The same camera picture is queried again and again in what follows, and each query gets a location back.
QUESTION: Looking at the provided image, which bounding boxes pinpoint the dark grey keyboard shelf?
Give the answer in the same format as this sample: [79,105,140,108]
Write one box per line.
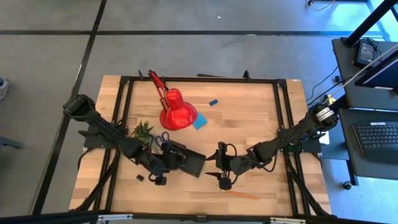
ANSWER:
[338,108,398,182]

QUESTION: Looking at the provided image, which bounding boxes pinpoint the red desk lamp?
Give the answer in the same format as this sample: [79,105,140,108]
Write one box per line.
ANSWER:
[147,70,199,131]

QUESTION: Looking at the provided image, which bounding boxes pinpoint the black metal pole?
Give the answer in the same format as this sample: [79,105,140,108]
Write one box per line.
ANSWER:
[343,0,398,48]

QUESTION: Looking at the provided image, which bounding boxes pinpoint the white cable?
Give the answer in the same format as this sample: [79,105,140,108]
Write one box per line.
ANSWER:
[329,44,398,99]

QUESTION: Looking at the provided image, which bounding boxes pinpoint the black mesh desk organizer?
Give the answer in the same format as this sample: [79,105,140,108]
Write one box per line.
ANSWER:
[166,139,207,179]

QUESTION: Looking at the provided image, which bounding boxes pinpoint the black monitor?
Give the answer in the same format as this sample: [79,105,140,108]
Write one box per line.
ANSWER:
[354,49,398,91]

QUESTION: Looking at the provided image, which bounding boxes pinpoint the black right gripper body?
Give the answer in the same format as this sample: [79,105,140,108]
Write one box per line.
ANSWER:
[216,141,250,192]

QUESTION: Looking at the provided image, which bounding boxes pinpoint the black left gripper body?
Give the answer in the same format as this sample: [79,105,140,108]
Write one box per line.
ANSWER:
[145,144,188,187]

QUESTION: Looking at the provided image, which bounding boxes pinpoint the dark grey desk top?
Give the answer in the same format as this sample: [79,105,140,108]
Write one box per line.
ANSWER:
[331,37,398,112]

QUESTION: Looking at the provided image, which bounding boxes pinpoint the black gantry beam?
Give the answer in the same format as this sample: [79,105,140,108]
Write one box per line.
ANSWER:
[0,210,398,224]

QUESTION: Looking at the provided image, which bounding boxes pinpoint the potted succulent plant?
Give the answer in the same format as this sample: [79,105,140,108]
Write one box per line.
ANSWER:
[133,120,155,147]

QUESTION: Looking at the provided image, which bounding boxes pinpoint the black aluminium table frame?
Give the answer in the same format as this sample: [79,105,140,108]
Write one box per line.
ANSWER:
[68,70,333,218]

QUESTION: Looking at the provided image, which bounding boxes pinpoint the grey chair base leg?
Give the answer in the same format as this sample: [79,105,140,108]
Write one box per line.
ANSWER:
[0,136,25,150]

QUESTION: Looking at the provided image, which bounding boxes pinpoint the blue-handled scissors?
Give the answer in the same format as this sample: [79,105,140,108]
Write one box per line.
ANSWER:
[154,131,171,149]

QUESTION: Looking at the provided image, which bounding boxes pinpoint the black keyboard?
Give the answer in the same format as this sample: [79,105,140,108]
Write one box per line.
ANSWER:
[352,121,398,165]

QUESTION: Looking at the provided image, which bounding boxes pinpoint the white paper sheet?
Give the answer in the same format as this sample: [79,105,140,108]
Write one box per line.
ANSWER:
[319,130,331,146]

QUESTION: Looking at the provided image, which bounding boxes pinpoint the orange floor cable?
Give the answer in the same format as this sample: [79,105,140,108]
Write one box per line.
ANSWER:
[307,0,337,12]

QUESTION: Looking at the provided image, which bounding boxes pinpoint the blue sticky note pad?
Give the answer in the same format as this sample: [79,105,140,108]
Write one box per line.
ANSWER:
[192,112,208,130]

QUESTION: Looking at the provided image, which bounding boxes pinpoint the yellow pencil pink eraser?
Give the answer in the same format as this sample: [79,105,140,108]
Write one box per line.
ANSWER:
[224,189,259,201]

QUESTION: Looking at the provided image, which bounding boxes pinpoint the person's shoe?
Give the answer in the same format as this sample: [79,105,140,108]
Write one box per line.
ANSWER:
[0,77,11,101]

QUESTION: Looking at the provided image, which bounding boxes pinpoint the black power adapter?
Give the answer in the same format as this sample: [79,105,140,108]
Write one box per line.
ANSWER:
[353,39,379,68]

